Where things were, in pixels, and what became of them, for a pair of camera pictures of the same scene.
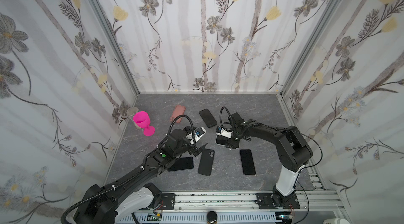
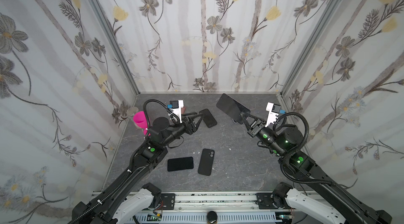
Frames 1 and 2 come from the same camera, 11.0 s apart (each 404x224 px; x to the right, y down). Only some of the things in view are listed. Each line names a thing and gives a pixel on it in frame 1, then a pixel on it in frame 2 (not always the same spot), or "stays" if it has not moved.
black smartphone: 248,162 → 232,108
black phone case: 208,118 stays
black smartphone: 182,163 stays
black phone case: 206,162 stays
